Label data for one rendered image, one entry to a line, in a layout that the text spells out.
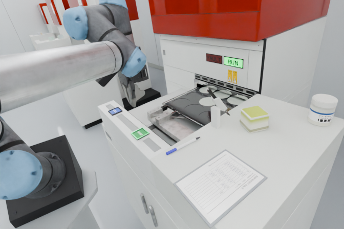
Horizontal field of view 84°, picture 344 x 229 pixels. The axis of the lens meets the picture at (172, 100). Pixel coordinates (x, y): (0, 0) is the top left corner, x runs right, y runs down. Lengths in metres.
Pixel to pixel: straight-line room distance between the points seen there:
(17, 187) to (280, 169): 0.68
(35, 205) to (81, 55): 0.60
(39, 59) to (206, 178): 0.48
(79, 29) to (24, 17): 8.05
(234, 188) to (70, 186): 0.56
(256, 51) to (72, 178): 0.91
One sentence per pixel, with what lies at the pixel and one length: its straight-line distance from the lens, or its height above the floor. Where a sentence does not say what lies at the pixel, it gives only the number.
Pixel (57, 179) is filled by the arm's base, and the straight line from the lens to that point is 0.79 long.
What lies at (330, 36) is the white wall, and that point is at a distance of 2.42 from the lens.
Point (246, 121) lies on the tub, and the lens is 0.74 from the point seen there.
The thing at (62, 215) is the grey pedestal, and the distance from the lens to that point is 0.84.
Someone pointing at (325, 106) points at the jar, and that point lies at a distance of 0.81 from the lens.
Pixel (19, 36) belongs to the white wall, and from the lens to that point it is 8.58.
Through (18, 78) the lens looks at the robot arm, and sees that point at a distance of 0.33.
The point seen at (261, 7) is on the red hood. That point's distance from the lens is 0.89.
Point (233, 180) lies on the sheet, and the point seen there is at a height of 0.97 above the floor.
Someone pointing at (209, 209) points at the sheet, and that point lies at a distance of 0.53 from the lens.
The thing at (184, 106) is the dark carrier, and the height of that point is 0.90.
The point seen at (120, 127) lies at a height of 0.96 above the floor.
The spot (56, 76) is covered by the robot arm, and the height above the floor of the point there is 1.33.
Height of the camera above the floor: 1.42
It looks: 27 degrees down
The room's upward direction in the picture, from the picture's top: 8 degrees counter-clockwise
